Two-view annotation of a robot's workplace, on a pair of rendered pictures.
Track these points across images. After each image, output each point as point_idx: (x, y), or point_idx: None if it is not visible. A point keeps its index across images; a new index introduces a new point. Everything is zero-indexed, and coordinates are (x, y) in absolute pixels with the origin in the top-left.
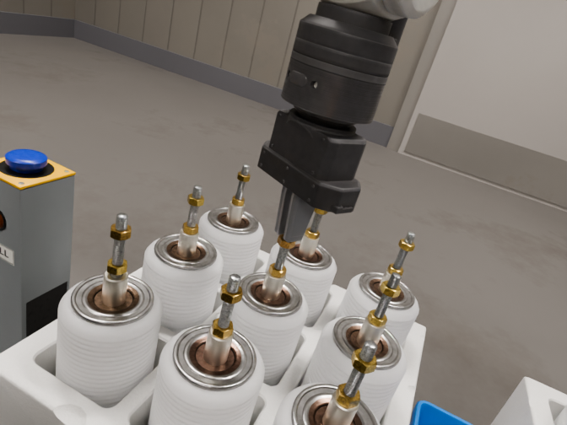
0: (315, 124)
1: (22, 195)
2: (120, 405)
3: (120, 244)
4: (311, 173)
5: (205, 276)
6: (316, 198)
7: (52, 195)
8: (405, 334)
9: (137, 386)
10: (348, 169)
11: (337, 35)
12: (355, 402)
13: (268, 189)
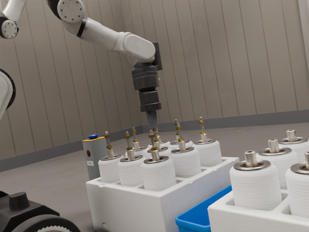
0: (141, 92)
1: (91, 142)
2: (114, 182)
3: (107, 139)
4: (144, 103)
5: (140, 152)
6: (145, 108)
7: (100, 143)
8: (213, 153)
9: (119, 180)
10: (153, 99)
11: (134, 70)
12: (154, 148)
13: (221, 156)
